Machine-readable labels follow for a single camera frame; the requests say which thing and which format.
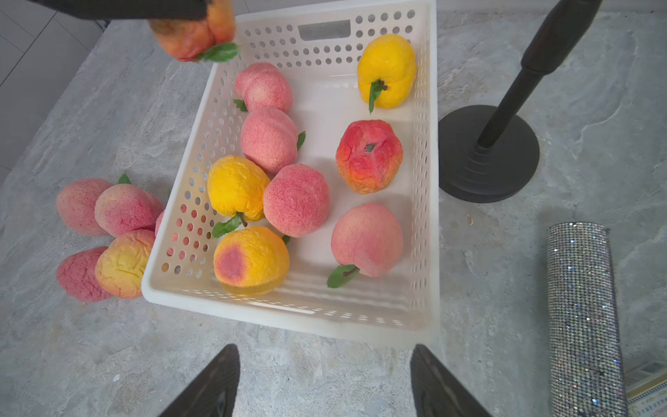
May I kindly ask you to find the small patterned card box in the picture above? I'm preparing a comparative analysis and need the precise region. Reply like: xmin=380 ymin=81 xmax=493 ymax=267
xmin=625 ymin=361 xmax=667 ymax=417

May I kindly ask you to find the yellow peach with leaf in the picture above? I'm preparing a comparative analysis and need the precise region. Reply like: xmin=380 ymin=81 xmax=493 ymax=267
xmin=213 ymin=227 xmax=290 ymax=296

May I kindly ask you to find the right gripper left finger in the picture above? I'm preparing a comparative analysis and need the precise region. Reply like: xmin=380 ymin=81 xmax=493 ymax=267
xmin=161 ymin=344 xmax=241 ymax=417

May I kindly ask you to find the orange wrinkled peach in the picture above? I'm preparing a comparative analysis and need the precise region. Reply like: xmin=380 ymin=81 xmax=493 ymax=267
xmin=148 ymin=0 xmax=236 ymax=62

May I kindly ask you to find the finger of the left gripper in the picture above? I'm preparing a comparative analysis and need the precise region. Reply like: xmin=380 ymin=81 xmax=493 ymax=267
xmin=32 ymin=0 xmax=208 ymax=21

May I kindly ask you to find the red orange peach bottom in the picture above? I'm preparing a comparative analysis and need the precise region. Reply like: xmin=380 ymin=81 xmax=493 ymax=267
xmin=335 ymin=120 xmax=403 ymax=195

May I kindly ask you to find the orange pink peach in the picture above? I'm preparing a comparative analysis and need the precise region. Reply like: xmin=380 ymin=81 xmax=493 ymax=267
xmin=95 ymin=229 xmax=155 ymax=299

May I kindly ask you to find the dark pink peach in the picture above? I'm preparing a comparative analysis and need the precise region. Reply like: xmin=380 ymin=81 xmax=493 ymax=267
xmin=57 ymin=247 xmax=112 ymax=302

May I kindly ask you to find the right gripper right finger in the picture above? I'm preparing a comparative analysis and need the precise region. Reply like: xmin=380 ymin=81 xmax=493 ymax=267
xmin=410 ymin=344 xmax=491 ymax=417

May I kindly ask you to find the white perforated plastic basket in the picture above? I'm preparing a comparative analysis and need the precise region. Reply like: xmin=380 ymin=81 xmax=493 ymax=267
xmin=142 ymin=1 xmax=439 ymax=348

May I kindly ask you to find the pink peach with leaf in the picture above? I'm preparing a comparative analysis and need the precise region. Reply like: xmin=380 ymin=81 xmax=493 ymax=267
xmin=234 ymin=63 xmax=294 ymax=113

